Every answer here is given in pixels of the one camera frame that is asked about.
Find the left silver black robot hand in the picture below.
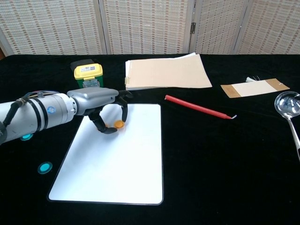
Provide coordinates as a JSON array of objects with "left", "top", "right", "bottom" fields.
[{"left": 67, "top": 88, "right": 134, "bottom": 134}]

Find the cyan round magnet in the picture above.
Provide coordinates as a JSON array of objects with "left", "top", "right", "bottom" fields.
[
  {"left": 20, "top": 133, "right": 35, "bottom": 142},
  {"left": 37, "top": 161, "right": 53, "bottom": 174}
]

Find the white rectangular board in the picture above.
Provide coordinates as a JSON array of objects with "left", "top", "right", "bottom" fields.
[{"left": 47, "top": 103, "right": 164, "bottom": 206}]

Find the yellow lidded green box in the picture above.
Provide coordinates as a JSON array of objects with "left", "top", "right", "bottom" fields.
[{"left": 74, "top": 64, "right": 105, "bottom": 89}]

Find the beige paper notebook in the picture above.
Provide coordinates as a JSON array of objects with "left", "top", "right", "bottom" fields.
[{"left": 124, "top": 52, "right": 213, "bottom": 91}]

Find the woven folding screen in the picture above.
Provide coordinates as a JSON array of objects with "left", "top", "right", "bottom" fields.
[{"left": 0, "top": 0, "right": 300, "bottom": 56}]

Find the red candle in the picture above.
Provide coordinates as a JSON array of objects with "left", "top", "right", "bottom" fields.
[{"left": 165, "top": 94, "right": 238, "bottom": 120}]

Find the black tablecloth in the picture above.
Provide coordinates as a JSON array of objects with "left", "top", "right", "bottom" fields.
[{"left": 0, "top": 53, "right": 300, "bottom": 225}]

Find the brown and cream card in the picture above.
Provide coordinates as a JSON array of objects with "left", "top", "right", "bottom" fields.
[{"left": 220, "top": 79, "right": 291, "bottom": 99}]

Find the metal ladle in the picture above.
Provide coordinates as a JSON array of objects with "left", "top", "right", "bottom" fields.
[{"left": 274, "top": 91, "right": 300, "bottom": 162}]

